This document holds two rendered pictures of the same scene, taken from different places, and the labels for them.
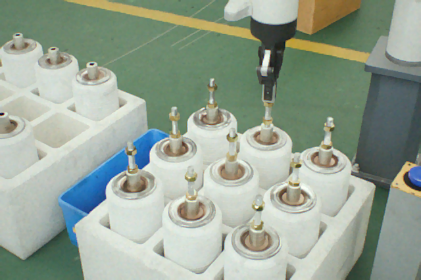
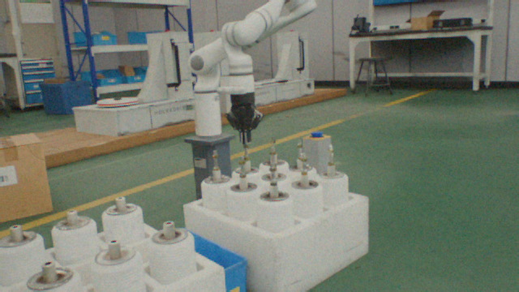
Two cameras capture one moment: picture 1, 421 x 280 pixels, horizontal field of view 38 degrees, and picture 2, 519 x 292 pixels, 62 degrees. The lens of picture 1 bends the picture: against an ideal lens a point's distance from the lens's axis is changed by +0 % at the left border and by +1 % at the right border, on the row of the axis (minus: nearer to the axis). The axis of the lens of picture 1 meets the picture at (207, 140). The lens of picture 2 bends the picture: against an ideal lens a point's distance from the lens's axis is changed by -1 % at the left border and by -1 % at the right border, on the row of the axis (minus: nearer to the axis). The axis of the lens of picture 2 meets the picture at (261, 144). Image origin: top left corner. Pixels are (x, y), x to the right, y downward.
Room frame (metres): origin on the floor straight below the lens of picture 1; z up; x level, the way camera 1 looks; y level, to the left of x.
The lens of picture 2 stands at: (0.57, 1.16, 0.62)
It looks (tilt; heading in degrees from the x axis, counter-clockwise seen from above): 12 degrees down; 283
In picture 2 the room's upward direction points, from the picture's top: 3 degrees counter-clockwise
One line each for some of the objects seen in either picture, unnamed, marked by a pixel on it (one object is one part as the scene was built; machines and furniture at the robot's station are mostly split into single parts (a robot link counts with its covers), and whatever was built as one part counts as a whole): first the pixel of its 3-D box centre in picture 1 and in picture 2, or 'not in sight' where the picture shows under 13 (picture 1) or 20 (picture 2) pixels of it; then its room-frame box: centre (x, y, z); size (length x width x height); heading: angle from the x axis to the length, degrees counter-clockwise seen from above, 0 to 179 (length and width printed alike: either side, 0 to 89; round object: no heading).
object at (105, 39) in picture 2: not in sight; (95, 39); (4.08, -4.32, 0.90); 0.50 x 0.38 x 0.21; 156
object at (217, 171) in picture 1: (231, 171); (273, 178); (0.82, -0.04, 0.25); 0.08 x 0.08 x 0.01
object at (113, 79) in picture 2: not in sight; (101, 78); (4.06, -4.32, 0.36); 0.50 x 0.38 x 0.21; 156
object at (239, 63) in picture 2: not in sight; (237, 48); (0.92, -0.11, 0.63); 0.09 x 0.07 x 0.15; 150
